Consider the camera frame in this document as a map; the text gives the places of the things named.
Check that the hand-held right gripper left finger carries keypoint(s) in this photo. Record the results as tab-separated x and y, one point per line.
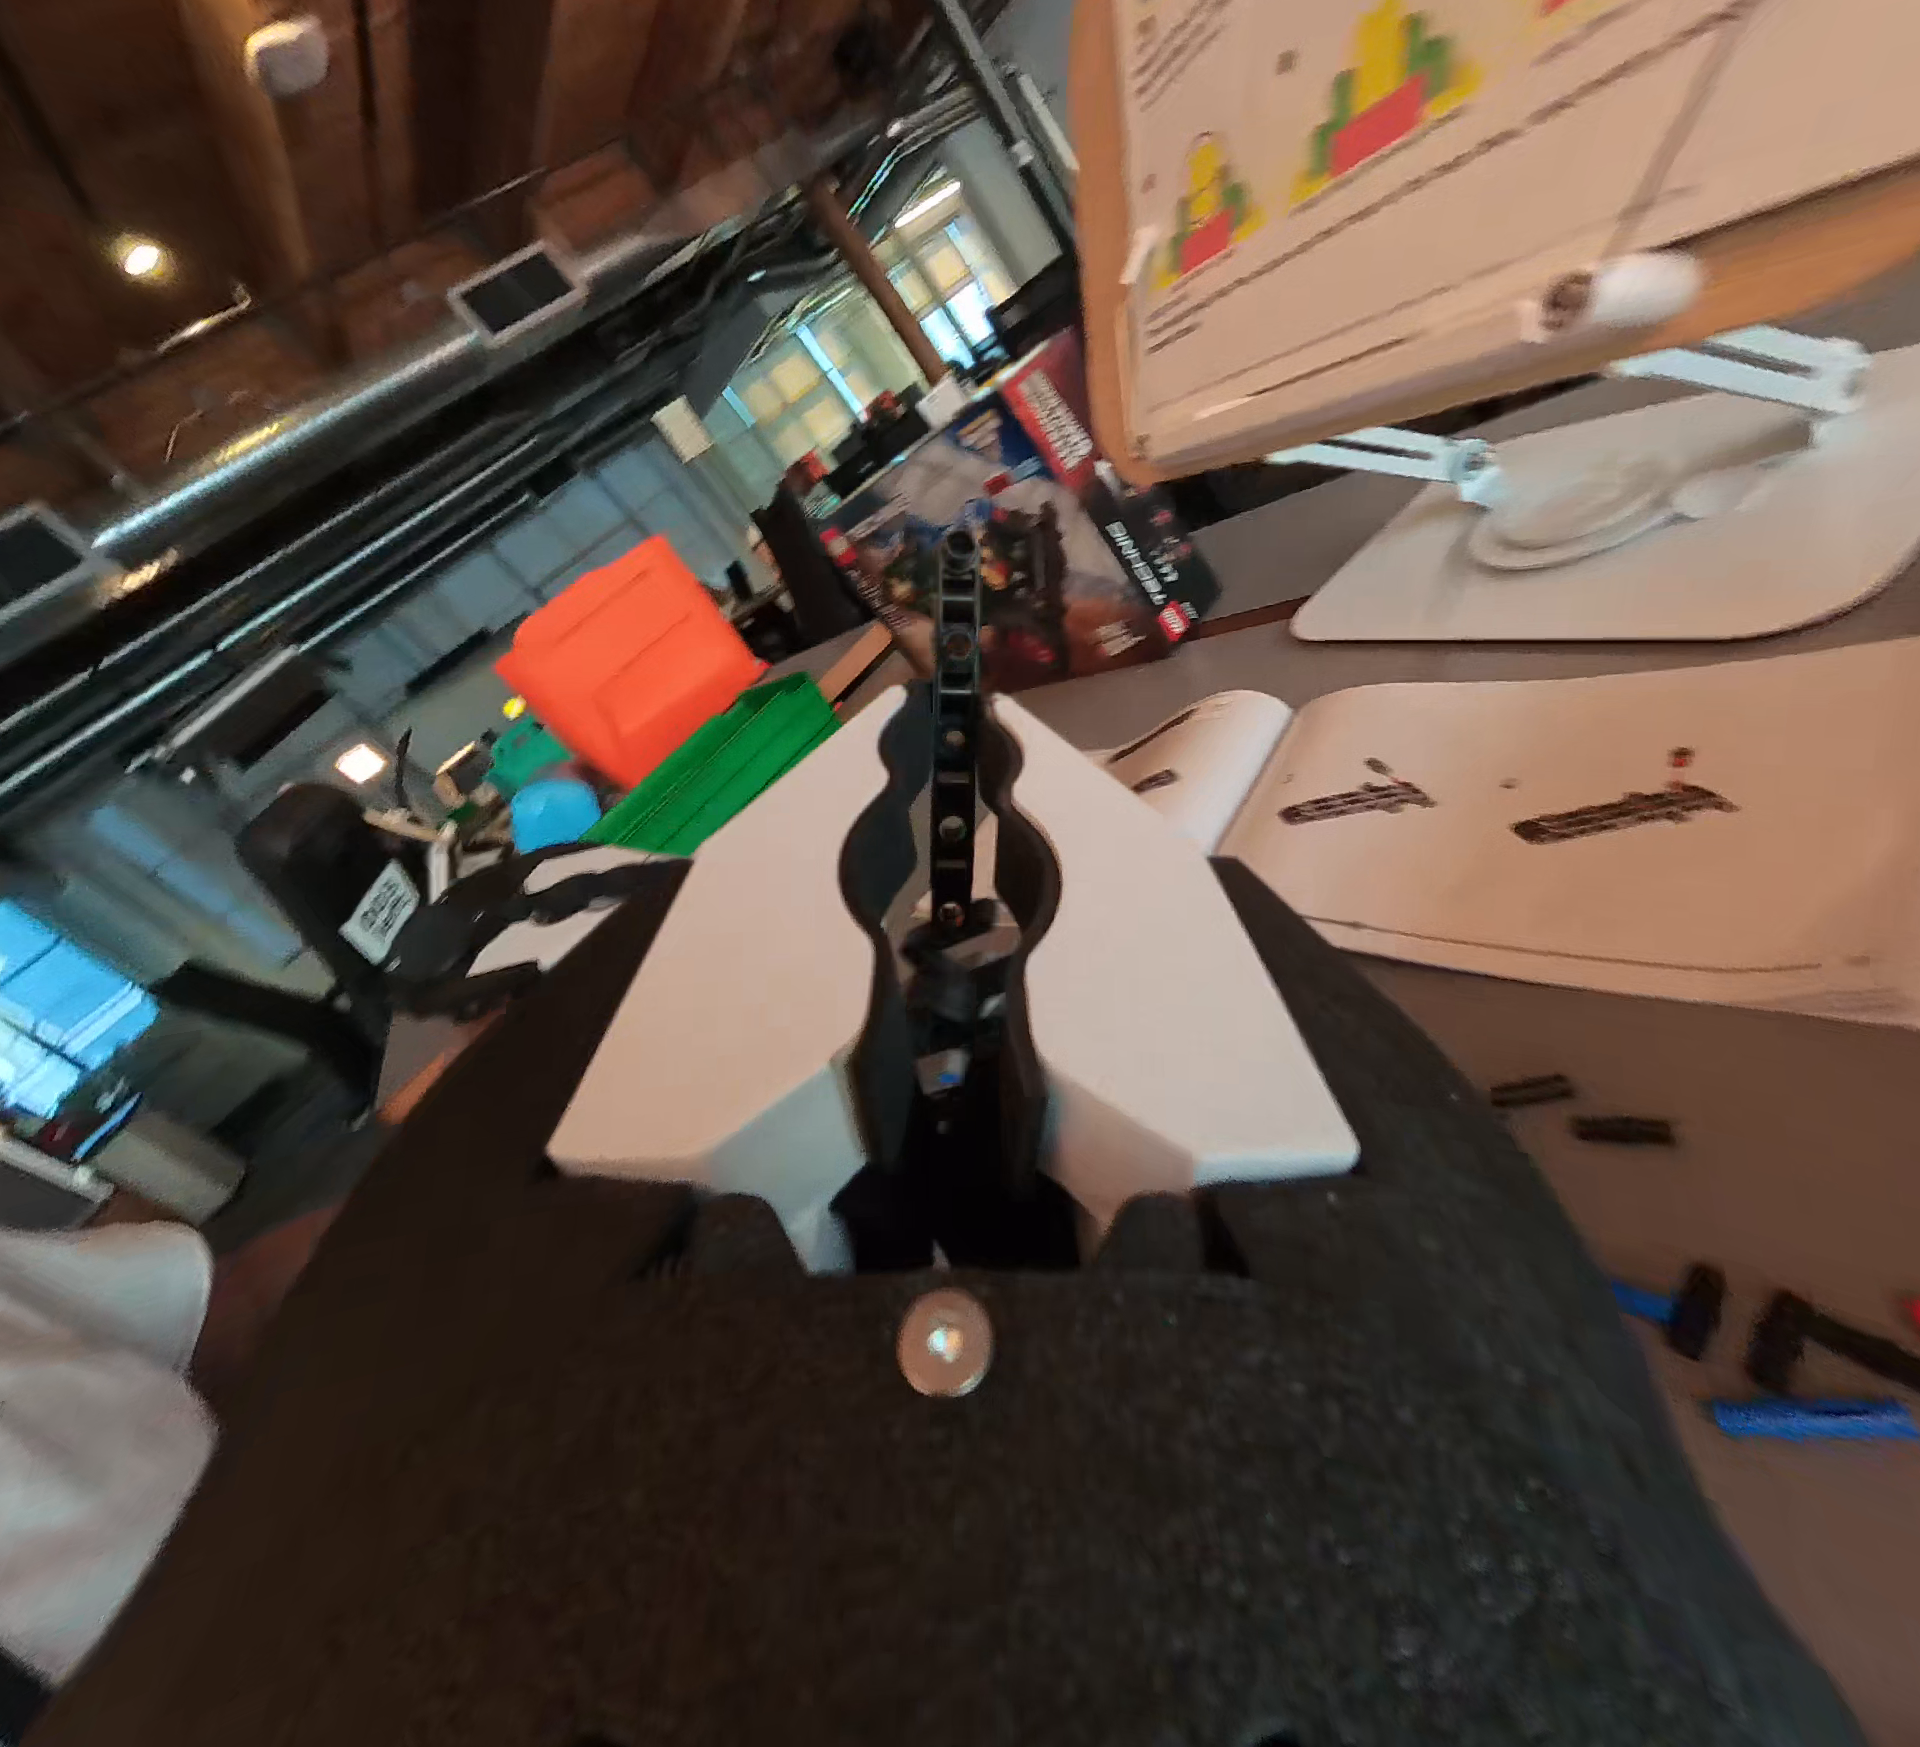
720	1012

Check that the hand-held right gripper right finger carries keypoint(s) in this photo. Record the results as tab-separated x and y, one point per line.
1169	1012

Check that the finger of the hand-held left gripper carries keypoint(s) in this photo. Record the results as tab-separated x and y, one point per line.
525	952

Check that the black grey lego connector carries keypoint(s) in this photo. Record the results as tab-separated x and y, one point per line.
961	967

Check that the long black lego beam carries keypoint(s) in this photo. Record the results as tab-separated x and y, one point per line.
956	726

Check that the small black lego beam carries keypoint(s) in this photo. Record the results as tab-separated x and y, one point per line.
1534	1089
1622	1132

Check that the lego instruction booklet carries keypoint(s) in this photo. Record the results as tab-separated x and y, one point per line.
1575	878

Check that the lego set box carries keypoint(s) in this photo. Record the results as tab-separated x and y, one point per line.
1080	547

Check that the small blue lego piece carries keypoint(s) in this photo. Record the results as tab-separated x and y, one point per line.
1643	1301

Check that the black angled lego beam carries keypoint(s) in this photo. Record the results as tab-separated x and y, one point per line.
1799	1335

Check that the blue lego axle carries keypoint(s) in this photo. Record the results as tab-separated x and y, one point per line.
1816	1417

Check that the green plastic bin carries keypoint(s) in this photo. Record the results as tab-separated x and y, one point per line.
720	765

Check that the orange plastic bin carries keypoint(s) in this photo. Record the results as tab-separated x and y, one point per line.
631	652

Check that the black desk chair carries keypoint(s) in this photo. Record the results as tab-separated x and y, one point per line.
804	562

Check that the white ceiling vent grille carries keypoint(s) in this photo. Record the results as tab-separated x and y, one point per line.
517	291

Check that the round ceiling lamp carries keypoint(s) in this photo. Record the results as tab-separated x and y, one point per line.
141	257

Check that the wooden white book stand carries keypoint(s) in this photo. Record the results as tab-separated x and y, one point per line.
1620	547

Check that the white ceiling sensor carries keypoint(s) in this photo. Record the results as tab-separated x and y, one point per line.
288	55

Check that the silver ventilation duct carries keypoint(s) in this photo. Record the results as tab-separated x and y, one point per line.
301	426

